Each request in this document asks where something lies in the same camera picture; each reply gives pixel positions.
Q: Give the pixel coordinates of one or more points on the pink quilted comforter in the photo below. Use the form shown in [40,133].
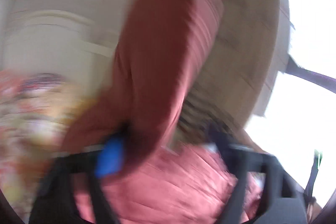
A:
[162,47]

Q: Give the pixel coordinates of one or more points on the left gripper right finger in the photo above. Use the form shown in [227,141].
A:
[279,202]

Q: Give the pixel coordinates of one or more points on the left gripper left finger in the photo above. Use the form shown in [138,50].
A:
[55,201]

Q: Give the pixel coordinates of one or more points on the white wooden headboard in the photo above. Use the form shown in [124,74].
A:
[54,41]

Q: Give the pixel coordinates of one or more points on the beige patterned curtain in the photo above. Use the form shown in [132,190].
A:
[228,89]

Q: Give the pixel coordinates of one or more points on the floral bed sheet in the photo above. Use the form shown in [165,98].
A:
[36,111]

